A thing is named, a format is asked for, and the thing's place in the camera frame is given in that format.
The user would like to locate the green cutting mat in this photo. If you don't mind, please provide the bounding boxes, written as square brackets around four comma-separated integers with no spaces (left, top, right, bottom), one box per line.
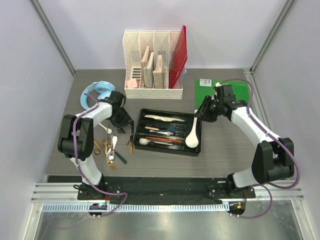
[195,78,251,110]

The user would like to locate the light blue headphones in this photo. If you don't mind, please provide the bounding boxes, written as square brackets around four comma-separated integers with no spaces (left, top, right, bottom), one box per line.
[79,81,117,110]

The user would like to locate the white file organizer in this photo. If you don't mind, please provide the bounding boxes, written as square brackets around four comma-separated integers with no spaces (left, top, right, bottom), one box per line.
[122,26,188,100]

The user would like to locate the small white ceramic spoon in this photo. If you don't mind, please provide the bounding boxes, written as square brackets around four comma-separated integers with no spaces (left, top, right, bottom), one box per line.
[139,138,156,146]

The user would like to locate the green handled utensil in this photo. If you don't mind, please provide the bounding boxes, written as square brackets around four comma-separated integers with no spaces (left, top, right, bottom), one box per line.
[114,151,128,164]

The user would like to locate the copper round head spoon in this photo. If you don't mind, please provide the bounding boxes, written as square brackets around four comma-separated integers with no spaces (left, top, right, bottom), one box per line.
[93,139,103,155]

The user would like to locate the wooden board left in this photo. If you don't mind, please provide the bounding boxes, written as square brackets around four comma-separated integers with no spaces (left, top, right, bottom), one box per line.
[140,45,154,89]

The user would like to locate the wooden board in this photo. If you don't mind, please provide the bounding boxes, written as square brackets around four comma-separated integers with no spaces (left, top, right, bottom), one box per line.
[152,54,165,89]
[140,45,154,89]

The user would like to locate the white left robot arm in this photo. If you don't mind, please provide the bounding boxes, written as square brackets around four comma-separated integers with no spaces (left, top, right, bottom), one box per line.
[57,91,134,200]

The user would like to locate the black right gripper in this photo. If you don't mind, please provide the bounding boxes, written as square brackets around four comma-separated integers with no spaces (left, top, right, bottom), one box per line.
[193,95,224,123]

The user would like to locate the magenta plastic folder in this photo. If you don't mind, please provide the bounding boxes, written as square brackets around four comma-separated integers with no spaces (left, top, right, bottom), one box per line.
[168,25,188,89]

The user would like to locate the white thin plastic spoon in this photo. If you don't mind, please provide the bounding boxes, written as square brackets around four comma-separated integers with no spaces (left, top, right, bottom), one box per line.
[99,123,113,134]

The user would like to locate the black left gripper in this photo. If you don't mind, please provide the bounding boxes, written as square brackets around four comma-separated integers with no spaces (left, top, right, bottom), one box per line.
[109,107,133,133]

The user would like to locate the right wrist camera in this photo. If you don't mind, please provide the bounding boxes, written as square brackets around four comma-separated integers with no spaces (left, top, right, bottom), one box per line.
[213,82,222,95]

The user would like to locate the blue plastic spoon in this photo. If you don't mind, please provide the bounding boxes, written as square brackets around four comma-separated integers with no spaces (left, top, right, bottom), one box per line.
[157,127,177,134]

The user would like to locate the mesh zipper pouch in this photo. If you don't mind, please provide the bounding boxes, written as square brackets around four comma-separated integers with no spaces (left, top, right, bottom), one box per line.
[180,69,187,80]

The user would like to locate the black cutlery tray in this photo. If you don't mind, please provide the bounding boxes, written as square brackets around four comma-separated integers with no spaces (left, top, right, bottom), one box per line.
[133,108,202,157]

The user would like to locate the pink cube box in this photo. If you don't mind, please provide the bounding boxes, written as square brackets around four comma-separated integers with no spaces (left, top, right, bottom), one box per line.
[126,78,140,89]

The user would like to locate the large white ceramic spoon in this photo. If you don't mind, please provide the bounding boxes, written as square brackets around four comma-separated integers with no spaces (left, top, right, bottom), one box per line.
[185,117,199,148]

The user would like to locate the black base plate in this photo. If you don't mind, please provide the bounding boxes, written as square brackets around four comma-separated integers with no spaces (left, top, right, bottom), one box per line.
[77,176,256,201]

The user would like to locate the orange chopstick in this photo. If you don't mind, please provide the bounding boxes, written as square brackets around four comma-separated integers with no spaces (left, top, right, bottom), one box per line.
[145,136,183,143]

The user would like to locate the white cable duct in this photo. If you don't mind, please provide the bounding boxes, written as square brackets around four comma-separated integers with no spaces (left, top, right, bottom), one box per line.
[42,202,230,213]

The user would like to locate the wooden board right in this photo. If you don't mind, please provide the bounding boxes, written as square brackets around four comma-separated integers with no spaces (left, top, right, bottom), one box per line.
[152,54,165,89]

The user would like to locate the white chopstick in tray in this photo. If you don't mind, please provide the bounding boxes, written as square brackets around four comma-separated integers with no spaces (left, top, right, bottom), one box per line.
[149,140,173,146]

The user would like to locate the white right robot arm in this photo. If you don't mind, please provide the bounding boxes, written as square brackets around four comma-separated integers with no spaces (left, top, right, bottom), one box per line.
[194,83,299,198]

